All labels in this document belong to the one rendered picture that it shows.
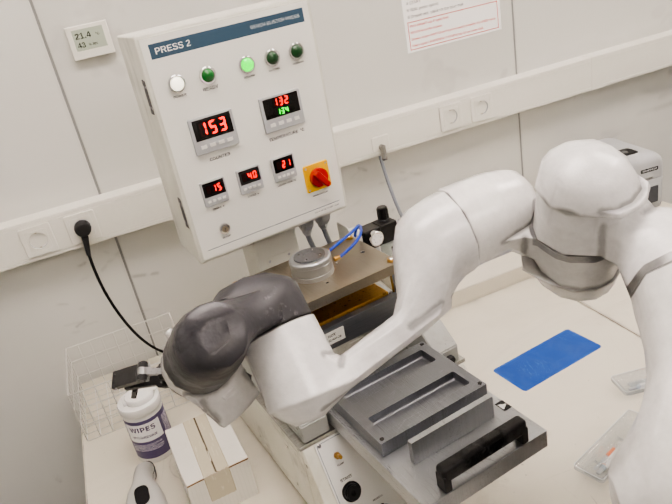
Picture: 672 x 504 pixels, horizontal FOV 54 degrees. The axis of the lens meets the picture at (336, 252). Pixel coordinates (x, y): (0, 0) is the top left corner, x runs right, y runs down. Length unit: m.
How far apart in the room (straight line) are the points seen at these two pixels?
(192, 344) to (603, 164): 0.48
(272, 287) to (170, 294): 1.03
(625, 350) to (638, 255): 0.80
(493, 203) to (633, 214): 0.15
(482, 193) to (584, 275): 0.16
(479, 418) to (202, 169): 0.64
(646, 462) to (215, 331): 0.43
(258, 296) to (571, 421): 0.79
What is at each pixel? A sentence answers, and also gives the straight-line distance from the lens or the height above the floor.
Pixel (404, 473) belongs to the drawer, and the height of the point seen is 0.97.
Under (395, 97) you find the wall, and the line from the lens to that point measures 1.83.
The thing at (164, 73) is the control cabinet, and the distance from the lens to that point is 1.17.
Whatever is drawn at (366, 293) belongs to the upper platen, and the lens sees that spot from 1.21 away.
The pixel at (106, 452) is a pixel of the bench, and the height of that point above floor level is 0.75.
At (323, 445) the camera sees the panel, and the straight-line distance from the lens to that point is 1.12.
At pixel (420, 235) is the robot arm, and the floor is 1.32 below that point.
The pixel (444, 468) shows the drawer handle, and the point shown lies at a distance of 0.91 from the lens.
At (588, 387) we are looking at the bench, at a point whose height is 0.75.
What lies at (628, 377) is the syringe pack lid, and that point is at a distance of 1.44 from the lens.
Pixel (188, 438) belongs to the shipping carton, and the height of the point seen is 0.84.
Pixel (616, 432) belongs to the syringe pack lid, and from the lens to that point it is 1.32.
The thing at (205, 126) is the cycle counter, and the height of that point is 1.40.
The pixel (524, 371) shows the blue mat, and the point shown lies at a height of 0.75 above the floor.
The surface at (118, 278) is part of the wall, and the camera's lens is 1.74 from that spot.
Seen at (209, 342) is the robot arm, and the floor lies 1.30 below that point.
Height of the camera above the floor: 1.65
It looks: 25 degrees down
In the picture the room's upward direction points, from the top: 11 degrees counter-clockwise
